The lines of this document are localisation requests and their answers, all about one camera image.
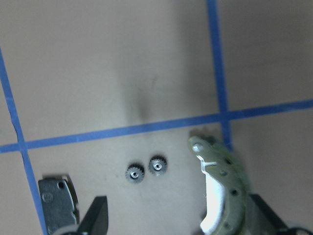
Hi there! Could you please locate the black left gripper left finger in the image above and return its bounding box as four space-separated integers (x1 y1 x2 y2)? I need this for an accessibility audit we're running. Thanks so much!
76 196 108 235

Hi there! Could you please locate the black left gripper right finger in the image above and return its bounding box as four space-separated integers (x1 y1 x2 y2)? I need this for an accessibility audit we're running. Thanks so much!
246 194 290 235

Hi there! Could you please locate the small black bearing gear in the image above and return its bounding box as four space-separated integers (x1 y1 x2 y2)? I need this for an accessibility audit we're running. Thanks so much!
125 164 145 184

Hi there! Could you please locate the black brake pad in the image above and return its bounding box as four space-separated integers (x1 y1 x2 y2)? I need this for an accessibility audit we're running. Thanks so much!
38 175 80 235

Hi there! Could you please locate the olive green brake shoe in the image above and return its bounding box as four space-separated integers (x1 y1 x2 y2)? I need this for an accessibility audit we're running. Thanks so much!
188 136 249 235

